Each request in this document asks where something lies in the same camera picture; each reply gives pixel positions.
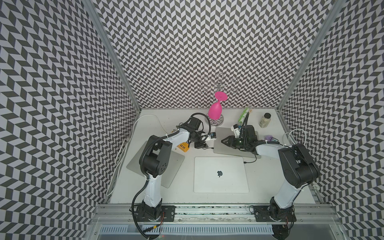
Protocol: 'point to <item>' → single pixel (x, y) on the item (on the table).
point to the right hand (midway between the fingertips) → (223, 143)
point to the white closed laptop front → (220, 174)
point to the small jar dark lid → (265, 120)
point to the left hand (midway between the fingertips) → (205, 141)
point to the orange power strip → (184, 146)
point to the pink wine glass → (215, 110)
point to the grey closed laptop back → (220, 147)
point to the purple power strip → (268, 137)
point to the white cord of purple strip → (288, 134)
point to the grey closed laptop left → (175, 160)
